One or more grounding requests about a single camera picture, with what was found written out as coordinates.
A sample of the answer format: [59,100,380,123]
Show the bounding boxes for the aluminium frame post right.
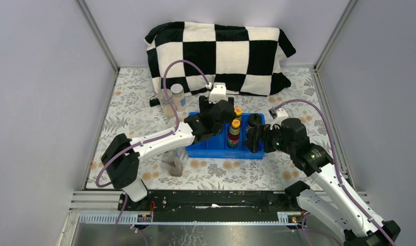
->
[314,0,359,70]

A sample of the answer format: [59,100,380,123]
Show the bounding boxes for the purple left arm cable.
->
[95,60,212,246]

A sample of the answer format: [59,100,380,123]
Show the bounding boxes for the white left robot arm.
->
[100,97,236,211]

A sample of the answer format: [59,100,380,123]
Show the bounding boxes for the blue plastic divided bin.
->
[186,113,265,159]

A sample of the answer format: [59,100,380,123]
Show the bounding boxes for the black and white checkered blanket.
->
[144,22,296,96]

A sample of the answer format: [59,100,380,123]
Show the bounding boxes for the floral patterned tablecloth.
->
[86,67,331,191]

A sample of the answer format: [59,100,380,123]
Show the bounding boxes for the aluminium frame post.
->
[314,0,359,70]
[75,0,119,72]

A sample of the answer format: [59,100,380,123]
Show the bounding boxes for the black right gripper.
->
[243,122,295,155]

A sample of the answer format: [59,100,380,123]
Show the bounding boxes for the clear jar with steel lid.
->
[157,89,175,118]

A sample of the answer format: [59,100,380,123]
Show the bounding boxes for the aluminium frame post left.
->
[75,0,119,72]

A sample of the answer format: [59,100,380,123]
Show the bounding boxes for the sauce bottle yellow cap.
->
[227,119,241,148]
[234,107,243,122]

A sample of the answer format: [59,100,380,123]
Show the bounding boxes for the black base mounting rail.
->
[117,190,303,223]

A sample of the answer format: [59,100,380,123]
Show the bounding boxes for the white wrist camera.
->
[269,107,288,129]
[206,82,228,104]

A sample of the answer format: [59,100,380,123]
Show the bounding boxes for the seed shaker black cap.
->
[247,113,262,128]
[244,137,259,153]

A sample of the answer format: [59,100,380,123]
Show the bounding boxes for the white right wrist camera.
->
[269,107,288,129]

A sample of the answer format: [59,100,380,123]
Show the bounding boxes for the glass oil bottle gold stopper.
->
[161,149,183,177]

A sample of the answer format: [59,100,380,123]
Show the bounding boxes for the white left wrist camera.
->
[206,82,228,104]

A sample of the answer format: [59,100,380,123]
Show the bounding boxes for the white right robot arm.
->
[244,118,401,245]

